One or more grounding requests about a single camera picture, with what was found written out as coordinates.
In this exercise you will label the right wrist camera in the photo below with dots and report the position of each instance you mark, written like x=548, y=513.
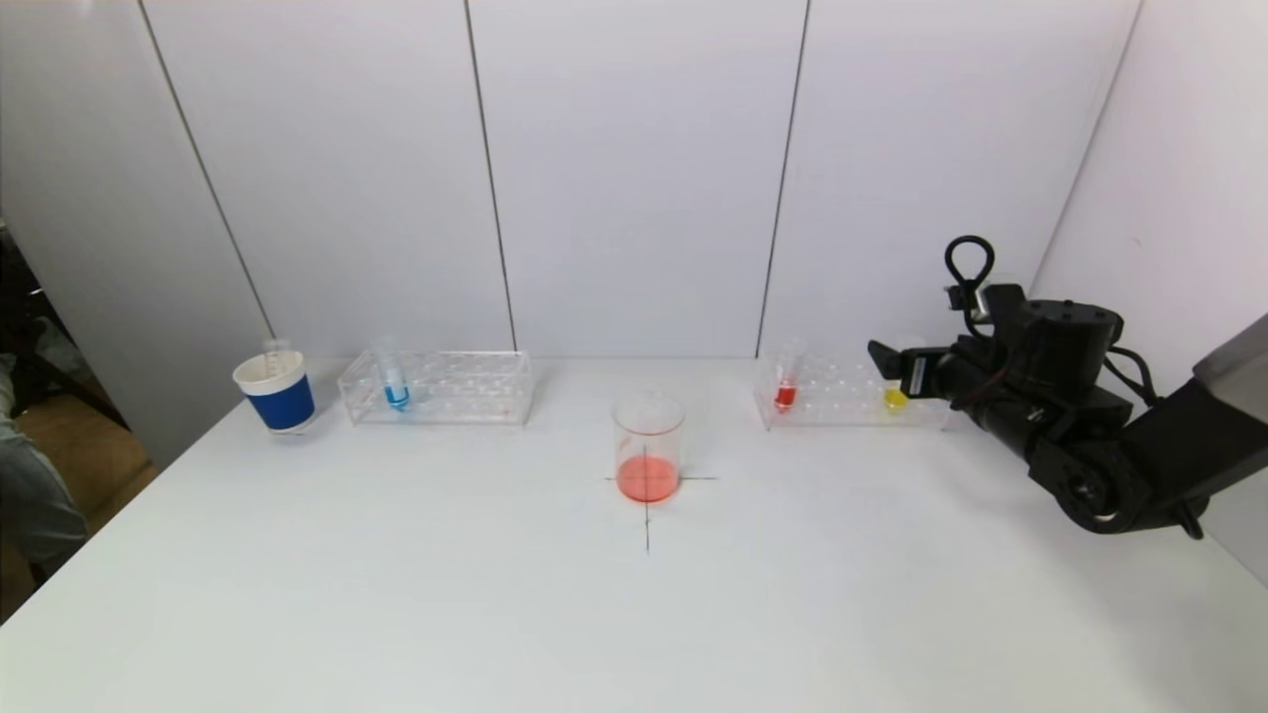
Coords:
x=1003, y=305

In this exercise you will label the person in grey clothing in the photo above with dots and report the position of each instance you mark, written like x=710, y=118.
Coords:
x=35, y=495

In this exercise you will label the clear acrylic test tube rack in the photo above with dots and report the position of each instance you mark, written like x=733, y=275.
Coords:
x=842, y=396
x=446, y=391

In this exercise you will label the test tube with blue pigment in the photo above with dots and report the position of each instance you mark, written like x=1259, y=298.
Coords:
x=397, y=396

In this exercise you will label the test tube with red pigment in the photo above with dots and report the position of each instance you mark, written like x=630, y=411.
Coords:
x=785, y=397

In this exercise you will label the black metal frame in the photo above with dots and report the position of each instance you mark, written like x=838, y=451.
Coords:
x=12, y=287

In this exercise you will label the clear conical test tube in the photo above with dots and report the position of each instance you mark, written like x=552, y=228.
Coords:
x=275, y=355

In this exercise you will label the clear glass beaker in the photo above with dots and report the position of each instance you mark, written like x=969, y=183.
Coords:
x=649, y=480

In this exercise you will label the test tube with yellow pigment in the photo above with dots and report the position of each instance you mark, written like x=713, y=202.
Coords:
x=896, y=400

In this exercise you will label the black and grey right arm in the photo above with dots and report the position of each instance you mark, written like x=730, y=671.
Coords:
x=1139, y=456

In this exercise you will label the white paper cup blue sleeve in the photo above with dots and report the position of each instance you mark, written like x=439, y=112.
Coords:
x=282, y=401

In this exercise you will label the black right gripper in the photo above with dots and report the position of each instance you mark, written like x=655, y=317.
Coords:
x=916, y=375

